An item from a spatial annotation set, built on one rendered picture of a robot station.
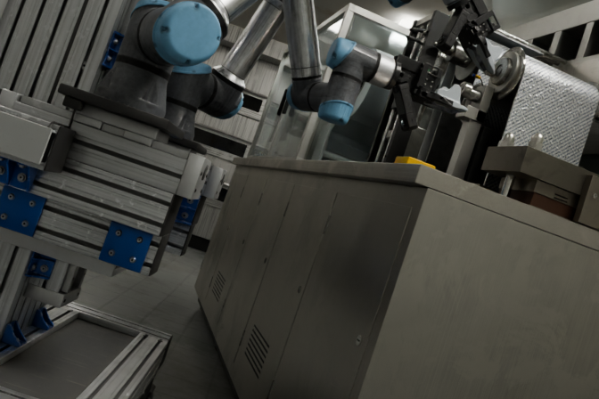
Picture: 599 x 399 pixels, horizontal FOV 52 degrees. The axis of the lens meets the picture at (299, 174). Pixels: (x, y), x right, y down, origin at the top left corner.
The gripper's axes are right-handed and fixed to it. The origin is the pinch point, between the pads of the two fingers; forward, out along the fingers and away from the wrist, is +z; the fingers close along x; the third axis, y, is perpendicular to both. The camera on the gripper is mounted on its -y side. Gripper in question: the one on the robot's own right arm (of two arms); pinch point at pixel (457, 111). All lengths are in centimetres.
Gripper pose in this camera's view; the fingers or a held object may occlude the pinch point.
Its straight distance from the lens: 157.2
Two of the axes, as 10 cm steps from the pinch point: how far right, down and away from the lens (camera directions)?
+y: 3.2, -9.4, 0.5
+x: -2.5, -0.3, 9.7
